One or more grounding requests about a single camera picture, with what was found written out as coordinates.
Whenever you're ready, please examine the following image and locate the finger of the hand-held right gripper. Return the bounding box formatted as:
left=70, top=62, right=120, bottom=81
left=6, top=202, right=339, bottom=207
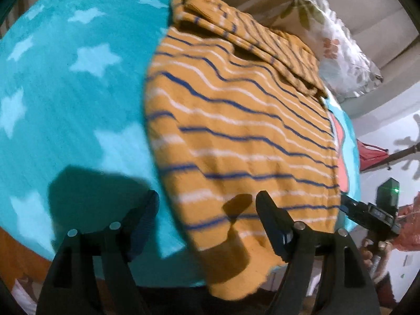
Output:
left=339, top=195, right=363, bottom=221

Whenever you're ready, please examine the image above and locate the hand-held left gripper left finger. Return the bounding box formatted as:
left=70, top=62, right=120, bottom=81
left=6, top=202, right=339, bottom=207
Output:
left=35, top=190, right=161, bottom=315

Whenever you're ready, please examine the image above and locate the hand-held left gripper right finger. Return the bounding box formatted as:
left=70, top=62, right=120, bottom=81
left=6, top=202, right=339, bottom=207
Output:
left=255, top=190, right=383, bottom=315

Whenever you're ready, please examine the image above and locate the orange striped shirt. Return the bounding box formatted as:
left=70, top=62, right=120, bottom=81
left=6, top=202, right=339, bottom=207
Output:
left=143, top=0, right=344, bottom=302

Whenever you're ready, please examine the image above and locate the person's right hand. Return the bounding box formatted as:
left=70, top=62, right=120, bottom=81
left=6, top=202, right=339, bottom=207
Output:
left=360, top=236, right=393, bottom=281

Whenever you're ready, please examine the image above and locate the pink plastic bag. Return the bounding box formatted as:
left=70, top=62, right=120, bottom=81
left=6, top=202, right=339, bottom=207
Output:
left=392, top=193, right=420, bottom=254

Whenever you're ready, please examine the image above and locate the red cloth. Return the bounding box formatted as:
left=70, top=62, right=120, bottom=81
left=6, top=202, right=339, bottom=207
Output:
left=357, top=139, right=390, bottom=172

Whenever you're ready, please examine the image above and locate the dark coat rack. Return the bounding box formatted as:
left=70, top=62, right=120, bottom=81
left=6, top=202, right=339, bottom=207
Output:
left=386, top=137, right=420, bottom=170

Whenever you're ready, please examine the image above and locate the teal star blanket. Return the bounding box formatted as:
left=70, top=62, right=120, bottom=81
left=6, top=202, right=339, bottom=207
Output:
left=0, top=0, right=362, bottom=287

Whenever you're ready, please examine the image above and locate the floral pillow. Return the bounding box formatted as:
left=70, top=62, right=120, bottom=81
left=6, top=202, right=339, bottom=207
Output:
left=272, top=0, right=384, bottom=99

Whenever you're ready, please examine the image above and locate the orange wooden bed frame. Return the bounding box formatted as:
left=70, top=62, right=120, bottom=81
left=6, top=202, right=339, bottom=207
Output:
left=0, top=226, right=53, bottom=291

